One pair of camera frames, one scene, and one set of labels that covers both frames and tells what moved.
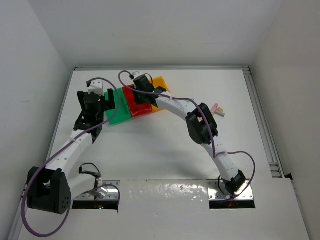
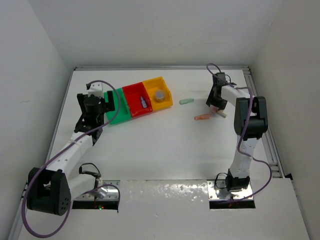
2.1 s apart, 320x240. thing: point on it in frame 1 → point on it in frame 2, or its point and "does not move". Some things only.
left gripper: (110, 103) does not move
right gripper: (139, 100) → (211, 100)
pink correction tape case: (214, 108) does not move
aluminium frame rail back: (165, 68) does not move
